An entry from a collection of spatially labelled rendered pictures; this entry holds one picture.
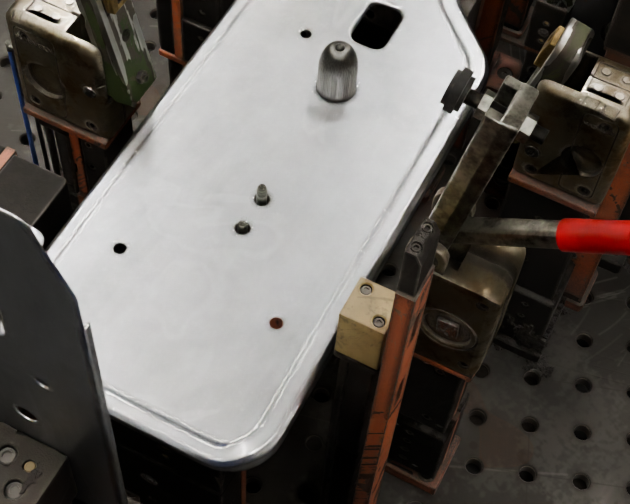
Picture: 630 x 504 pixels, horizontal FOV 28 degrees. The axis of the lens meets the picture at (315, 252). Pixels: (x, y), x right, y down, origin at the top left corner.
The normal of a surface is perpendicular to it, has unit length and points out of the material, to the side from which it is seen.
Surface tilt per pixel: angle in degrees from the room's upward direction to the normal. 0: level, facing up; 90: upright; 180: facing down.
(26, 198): 0
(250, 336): 0
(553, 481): 0
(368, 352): 90
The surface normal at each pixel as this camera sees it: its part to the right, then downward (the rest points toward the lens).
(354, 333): -0.46, 0.74
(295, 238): 0.05, -0.53
